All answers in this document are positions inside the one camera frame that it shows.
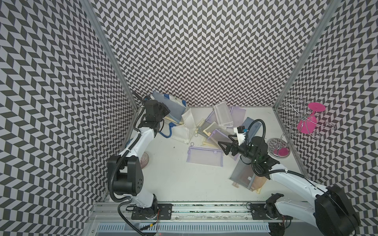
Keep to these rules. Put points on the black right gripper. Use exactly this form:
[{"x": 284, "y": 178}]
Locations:
[{"x": 234, "y": 144}]

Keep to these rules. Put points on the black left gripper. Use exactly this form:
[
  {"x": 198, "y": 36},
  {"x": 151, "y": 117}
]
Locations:
[{"x": 164, "y": 107}]

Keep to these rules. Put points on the blue mesh pouch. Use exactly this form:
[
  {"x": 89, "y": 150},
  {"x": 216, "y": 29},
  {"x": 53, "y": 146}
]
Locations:
[{"x": 176, "y": 106}]

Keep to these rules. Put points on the white canvas bag blue handles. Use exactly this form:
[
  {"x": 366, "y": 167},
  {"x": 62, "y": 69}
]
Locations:
[{"x": 181, "y": 132}]

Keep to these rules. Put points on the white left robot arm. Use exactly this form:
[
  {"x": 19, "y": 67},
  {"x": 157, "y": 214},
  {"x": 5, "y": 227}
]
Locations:
[{"x": 124, "y": 171}]

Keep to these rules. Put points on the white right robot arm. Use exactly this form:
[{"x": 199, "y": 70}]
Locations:
[{"x": 327, "y": 208}]

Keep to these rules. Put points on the purple mesh pouch bottom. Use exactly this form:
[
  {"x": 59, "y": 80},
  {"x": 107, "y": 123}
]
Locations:
[{"x": 205, "y": 156}]

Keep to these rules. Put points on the dark blue flat pouch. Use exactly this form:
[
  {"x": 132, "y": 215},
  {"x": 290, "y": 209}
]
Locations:
[{"x": 253, "y": 130}]

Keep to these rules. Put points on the grey mesh pouch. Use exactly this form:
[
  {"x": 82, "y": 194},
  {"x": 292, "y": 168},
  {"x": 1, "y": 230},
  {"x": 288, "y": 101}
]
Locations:
[{"x": 243, "y": 175}]

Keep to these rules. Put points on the lilac mesh pouch rear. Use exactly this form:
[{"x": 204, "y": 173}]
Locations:
[{"x": 237, "y": 114}]

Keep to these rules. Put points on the white mesh pencil pouch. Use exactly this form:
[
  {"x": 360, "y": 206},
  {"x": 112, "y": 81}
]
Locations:
[{"x": 223, "y": 115}]

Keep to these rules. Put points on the pink glass dish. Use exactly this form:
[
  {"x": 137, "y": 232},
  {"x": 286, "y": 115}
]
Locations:
[{"x": 144, "y": 160}]

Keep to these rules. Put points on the magenta plastic wine glass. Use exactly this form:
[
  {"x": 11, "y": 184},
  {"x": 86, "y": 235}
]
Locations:
[{"x": 308, "y": 122}]

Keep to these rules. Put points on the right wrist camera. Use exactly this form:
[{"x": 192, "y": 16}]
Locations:
[{"x": 240, "y": 132}]

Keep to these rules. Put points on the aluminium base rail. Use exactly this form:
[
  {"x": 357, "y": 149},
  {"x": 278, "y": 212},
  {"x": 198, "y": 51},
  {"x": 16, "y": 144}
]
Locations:
[{"x": 206, "y": 211}]

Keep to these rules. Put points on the silver wire glass rack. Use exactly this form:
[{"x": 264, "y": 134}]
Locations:
[{"x": 292, "y": 132}]

